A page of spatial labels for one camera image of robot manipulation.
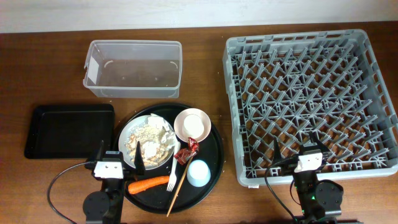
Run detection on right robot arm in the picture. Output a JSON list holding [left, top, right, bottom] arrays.
[[266, 133, 343, 223]]

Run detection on grey dishwasher rack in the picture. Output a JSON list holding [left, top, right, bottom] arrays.
[[223, 29, 397, 188]]

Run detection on white tissue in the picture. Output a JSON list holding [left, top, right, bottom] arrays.
[[147, 114, 177, 155]]

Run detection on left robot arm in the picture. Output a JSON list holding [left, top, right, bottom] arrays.
[[83, 143, 146, 223]]

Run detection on wooden chopstick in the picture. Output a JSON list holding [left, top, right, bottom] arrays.
[[166, 157, 193, 217]]

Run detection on grey plate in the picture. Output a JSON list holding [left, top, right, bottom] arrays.
[[118, 115, 178, 170]]

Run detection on rice and peanut leftovers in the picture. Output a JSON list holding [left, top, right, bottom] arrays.
[[124, 124, 171, 166]]

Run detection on red snack wrapper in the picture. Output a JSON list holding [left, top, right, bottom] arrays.
[[174, 137, 200, 165]]

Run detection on white plastic fork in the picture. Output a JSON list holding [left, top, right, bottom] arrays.
[[167, 141, 181, 192]]

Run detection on black rectangular tray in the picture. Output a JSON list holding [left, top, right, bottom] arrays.
[[24, 104, 115, 159]]

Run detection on white cup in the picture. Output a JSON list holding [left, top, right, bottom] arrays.
[[183, 114, 204, 139]]

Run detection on light blue cup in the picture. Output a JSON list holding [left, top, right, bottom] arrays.
[[187, 160, 211, 187]]

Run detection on clear plastic waste bin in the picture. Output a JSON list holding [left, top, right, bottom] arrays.
[[83, 40, 183, 98]]

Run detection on orange carrot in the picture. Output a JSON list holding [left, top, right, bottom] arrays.
[[127, 176, 169, 194]]

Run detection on round black serving tray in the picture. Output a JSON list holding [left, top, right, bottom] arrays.
[[109, 103, 224, 215]]

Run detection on pink bowl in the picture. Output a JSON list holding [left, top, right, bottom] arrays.
[[174, 108, 211, 142]]

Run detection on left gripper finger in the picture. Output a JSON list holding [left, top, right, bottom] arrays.
[[134, 141, 146, 175], [95, 140, 104, 161]]

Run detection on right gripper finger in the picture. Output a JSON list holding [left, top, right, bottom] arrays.
[[308, 132, 330, 154], [272, 138, 282, 165]]

